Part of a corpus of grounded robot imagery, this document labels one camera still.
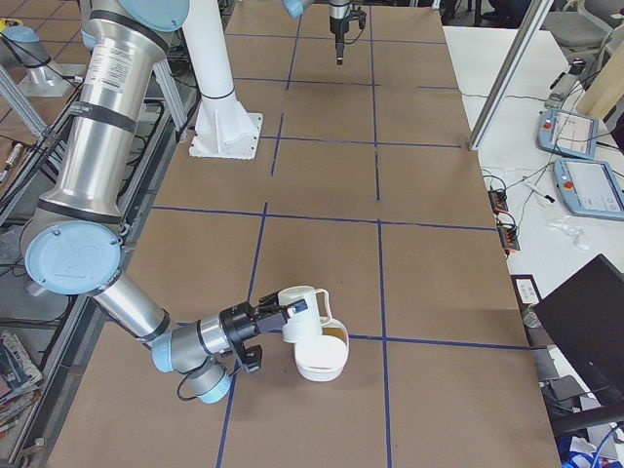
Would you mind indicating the orange connector board far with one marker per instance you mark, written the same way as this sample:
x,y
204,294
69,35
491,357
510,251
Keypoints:
x,y
498,201

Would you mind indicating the upper teach pendant tablet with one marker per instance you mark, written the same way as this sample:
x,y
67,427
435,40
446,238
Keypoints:
x,y
567,134

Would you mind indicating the brown paper table mat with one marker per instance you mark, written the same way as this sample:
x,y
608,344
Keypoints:
x,y
362,186

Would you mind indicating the grey aluminium frame post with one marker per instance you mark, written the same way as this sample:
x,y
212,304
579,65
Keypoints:
x,y
535,15

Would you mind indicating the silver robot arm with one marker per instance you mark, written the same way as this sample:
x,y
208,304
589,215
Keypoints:
x,y
131,37
296,8

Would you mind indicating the orange connector board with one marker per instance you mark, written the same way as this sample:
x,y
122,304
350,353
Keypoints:
x,y
508,233
498,201

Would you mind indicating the orange connector board near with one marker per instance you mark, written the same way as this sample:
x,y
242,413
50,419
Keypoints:
x,y
508,233

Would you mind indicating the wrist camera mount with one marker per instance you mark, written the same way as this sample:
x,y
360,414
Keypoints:
x,y
252,358

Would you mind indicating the white ribbed HOME mug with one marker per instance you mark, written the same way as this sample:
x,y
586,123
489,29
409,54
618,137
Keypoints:
x,y
308,322

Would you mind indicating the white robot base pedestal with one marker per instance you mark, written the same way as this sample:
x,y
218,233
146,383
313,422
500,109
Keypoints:
x,y
223,128

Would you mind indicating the black monitor screen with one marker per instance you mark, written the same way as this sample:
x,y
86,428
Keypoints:
x,y
584,318

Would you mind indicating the aluminium side frame rail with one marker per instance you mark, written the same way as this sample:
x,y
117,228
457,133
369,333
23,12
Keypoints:
x,y
62,348

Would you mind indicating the lower teach pendant tablet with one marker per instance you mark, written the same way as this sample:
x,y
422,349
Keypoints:
x,y
589,188

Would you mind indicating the cream plastic bin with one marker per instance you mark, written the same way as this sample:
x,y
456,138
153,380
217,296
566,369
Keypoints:
x,y
322,358

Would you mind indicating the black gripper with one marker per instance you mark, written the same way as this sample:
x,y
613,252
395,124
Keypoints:
x,y
337,23
249,325

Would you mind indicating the teach pendant tablet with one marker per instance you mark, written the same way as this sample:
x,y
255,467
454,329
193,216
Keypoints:
x,y
589,188
567,134

